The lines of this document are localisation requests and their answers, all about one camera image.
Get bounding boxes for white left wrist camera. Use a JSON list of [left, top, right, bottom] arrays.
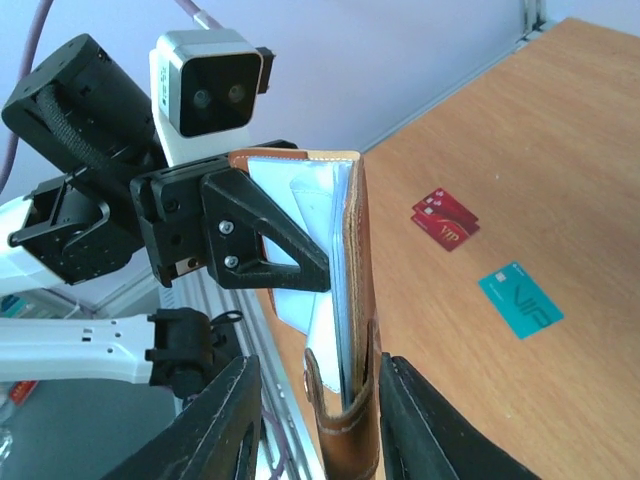
[[149, 29, 275, 167]]

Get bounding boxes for teal credit card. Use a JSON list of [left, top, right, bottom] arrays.
[[478, 262, 564, 340]]

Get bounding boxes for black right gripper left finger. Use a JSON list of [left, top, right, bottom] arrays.
[[105, 355, 262, 480]]

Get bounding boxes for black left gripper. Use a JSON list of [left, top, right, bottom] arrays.
[[130, 154, 330, 292]]

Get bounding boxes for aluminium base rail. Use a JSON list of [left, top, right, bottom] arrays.
[[159, 272, 325, 480]]

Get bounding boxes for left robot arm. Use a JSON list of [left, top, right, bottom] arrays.
[[1, 29, 330, 295]]

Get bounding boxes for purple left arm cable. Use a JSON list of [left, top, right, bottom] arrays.
[[0, 0, 226, 191]]

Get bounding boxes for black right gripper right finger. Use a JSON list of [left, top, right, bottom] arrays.
[[379, 353, 538, 480]]

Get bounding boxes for brown leather card holder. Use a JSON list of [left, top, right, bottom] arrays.
[[230, 147, 380, 479]]

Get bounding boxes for red credit card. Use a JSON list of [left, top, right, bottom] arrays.
[[411, 212, 480, 252], [413, 188, 479, 235]]

